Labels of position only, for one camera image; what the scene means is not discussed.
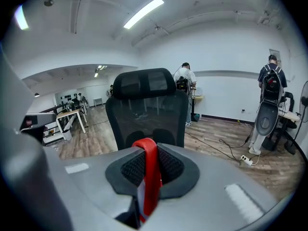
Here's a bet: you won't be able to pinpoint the black railing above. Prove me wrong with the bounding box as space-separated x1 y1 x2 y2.
20 104 62 144

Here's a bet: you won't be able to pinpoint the black standing fan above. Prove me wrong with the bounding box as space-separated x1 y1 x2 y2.
284 80 308 155

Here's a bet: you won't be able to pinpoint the light wooden desk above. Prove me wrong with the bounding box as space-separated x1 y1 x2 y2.
261 109 301 152

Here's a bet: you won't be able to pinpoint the black equipment pack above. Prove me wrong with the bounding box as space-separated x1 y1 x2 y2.
175 76 191 94
260 68 283 104

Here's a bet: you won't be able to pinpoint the group of black wall-hung items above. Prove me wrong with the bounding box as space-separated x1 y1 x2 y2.
59 92 83 101

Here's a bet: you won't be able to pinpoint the white power strip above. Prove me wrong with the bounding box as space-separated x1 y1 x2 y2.
240 154 254 167

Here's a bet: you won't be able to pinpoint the grey wall panel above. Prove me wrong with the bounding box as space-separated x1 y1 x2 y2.
269 48 281 63

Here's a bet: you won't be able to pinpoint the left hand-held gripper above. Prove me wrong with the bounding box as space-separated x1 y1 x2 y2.
0 46 73 231

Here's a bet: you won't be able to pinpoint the black mesh office chair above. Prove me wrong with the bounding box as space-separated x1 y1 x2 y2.
105 67 190 152

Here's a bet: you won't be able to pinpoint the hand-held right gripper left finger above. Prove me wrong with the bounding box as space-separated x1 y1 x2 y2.
42 145 147 231

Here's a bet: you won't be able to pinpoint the white trash bin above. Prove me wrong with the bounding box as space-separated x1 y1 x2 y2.
62 128 73 141

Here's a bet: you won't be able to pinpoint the standing desk wooden top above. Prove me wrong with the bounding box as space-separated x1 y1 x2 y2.
191 93 205 123

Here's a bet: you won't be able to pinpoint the wooden desk white legs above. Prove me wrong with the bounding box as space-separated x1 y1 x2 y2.
56 108 88 141

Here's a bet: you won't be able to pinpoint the black floor cable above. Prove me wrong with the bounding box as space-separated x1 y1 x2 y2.
184 124 255 164

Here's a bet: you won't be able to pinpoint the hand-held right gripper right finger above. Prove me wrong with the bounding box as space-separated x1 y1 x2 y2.
146 142 279 231

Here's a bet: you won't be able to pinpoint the long ceiling light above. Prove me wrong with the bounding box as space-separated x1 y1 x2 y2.
13 4 30 31
123 0 165 30

